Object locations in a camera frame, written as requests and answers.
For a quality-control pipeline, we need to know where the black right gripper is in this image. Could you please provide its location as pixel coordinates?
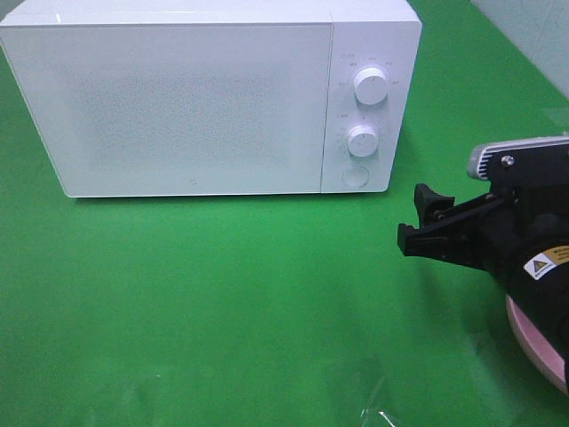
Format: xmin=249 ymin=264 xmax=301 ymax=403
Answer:
xmin=397 ymin=183 xmax=568 ymax=282

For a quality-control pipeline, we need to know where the round white door release button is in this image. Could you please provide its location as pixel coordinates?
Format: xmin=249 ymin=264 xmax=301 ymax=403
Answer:
xmin=342 ymin=166 xmax=369 ymax=188

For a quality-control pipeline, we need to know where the pink round plate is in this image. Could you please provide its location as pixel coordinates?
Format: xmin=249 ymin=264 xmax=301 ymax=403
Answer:
xmin=505 ymin=296 xmax=568 ymax=396

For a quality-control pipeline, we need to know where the white microwave door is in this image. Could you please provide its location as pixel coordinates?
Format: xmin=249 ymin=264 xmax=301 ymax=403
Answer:
xmin=1 ymin=24 xmax=332 ymax=197

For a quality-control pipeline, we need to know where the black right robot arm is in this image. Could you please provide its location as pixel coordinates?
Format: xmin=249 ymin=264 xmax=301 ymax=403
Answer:
xmin=397 ymin=184 xmax=568 ymax=306

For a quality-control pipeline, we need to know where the lower white microwave knob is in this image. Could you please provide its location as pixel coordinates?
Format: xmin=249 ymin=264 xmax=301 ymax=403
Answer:
xmin=347 ymin=125 xmax=379 ymax=157

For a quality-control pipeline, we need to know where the white microwave knob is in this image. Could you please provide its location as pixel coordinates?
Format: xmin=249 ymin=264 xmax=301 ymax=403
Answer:
xmin=353 ymin=66 xmax=389 ymax=106
xmin=347 ymin=125 xmax=379 ymax=157

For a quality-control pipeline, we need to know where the upper white microwave knob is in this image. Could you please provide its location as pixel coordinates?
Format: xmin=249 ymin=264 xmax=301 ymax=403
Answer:
xmin=353 ymin=66 xmax=389 ymax=106

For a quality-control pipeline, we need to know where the white microwave oven body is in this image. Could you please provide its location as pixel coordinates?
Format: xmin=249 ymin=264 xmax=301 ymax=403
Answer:
xmin=1 ymin=1 xmax=421 ymax=193

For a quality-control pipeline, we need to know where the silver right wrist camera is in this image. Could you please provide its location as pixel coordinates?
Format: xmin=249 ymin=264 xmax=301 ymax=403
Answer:
xmin=467 ymin=135 xmax=568 ymax=181

